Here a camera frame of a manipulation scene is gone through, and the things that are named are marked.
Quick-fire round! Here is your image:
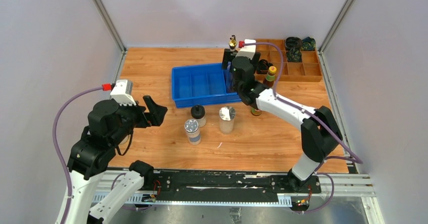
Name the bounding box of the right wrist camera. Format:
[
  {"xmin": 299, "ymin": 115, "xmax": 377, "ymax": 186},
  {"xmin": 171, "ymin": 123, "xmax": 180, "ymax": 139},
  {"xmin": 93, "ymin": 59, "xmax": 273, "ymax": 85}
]
[{"xmin": 238, "ymin": 39, "xmax": 256, "ymax": 52}]

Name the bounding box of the glass oil bottle gold spout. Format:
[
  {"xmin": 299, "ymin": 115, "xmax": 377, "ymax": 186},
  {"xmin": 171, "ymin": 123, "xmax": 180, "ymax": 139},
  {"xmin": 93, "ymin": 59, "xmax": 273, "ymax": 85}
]
[{"xmin": 228, "ymin": 35, "xmax": 238, "ymax": 52}]

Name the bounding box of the blue plastic divided bin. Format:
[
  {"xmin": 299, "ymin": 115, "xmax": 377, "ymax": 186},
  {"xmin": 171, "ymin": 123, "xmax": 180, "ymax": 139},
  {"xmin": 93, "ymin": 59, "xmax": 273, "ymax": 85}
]
[{"xmin": 171, "ymin": 63, "xmax": 241, "ymax": 108}]

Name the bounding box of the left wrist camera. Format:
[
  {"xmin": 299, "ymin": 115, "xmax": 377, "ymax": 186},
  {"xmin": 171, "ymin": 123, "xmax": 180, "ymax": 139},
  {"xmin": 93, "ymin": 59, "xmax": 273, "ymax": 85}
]
[{"xmin": 101, "ymin": 79, "xmax": 137, "ymax": 106}]

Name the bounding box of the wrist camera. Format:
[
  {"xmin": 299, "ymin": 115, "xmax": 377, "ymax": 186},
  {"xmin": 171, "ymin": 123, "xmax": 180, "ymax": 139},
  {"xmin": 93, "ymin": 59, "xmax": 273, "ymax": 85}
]
[
  {"xmin": 101, "ymin": 79, "xmax": 137, "ymax": 106},
  {"xmin": 238, "ymin": 39, "xmax": 256, "ymax": 52}
]

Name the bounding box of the black lid seasoning jar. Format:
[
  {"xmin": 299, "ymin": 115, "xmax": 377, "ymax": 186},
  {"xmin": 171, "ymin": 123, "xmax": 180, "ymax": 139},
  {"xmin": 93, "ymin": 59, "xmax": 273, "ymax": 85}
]
[{"xmin": 190, "ymin": 104, "xmax": 206, "ymax": 127}]

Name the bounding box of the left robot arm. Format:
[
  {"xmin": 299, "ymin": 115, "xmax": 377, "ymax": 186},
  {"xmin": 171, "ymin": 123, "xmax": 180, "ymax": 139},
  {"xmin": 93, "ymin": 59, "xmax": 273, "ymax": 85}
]
[{"xmin": 57, "ymin": 95, "xmax": 168, "ymax": 223}]

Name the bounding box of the sauce bottle yellow cap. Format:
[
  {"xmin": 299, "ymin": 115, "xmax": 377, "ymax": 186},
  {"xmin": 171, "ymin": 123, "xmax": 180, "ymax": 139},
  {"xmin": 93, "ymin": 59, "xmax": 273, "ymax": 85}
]
[
  {"xmin": 263, "ymin": 66, "xmax": 277, "ymax": 88},
  {"xmin": 250, "ymin": 108, "xmax": 262, "ymax": 116}
]

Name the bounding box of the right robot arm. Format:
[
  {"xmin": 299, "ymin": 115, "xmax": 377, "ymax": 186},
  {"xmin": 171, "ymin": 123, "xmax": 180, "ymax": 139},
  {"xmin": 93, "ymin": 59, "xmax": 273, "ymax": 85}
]
[{"xmin": 222, "ymin": 49, "xmax": 343, "ymax": 193}]

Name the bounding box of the sauce bottle yellow cap far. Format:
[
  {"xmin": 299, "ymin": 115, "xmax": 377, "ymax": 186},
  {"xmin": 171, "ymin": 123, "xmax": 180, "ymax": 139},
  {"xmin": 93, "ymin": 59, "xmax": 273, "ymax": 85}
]
[{"xmin": 263, "ymin": 66, "xmax": 277, "ymax": 88}]

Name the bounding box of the black coiled strap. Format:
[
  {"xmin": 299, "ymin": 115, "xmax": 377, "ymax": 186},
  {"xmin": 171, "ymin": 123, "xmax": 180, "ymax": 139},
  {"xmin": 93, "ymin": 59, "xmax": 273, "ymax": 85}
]
[{"xmin": 256, "ymin": 59, "xmax": 273, "ymax": 75}]

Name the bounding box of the sauce bottle yellow cap near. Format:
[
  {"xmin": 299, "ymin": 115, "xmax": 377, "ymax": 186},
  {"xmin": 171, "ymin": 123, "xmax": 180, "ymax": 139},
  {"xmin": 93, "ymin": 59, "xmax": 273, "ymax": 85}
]
[{"xmin": 250, "ymin": 108, "xmax": 262, "ymax": 116}]

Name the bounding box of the blue label shaker jar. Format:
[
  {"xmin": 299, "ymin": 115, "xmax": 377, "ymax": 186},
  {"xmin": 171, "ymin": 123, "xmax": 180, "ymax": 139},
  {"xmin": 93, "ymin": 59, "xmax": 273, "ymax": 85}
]
[{"xmin": 184, "ymin": 119, "xmax": 201, "ymax": 145}]

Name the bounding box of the silver lid powder jar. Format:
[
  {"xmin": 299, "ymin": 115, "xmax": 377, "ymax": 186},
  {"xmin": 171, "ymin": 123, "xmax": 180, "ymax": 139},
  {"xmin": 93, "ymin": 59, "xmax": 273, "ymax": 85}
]
[{"xmin": 219, "ymin": 106, "xmax": 236, "ymax": 135}]

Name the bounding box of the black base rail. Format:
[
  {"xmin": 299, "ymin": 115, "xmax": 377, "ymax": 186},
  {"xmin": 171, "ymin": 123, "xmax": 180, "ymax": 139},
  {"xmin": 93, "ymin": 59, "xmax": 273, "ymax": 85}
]
[{"xmin": 92, "ymin": 167, "xmax": 377, "ymax": 213}]

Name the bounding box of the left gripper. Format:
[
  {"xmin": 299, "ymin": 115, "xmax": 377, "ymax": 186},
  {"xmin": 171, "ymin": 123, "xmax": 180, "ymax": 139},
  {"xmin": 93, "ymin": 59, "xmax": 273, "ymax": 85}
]
[{"xmin": 111, "ymin": 93, "xmax": 168, "ymax": 145}]

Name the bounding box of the black lid jar at edge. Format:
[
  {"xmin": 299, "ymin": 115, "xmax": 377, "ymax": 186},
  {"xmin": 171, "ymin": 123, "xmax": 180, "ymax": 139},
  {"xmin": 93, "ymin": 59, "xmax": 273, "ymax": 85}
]
[{"xmin": 119, "ymin": 134, "xmax": 131, "ymax": 145}]

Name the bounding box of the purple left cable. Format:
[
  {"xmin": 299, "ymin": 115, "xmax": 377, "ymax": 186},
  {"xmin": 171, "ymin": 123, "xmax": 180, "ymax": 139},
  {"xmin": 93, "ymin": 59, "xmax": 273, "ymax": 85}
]
[{"xmin": 52, "ymin": 86, "xmax": 113, "ymax": 224}]

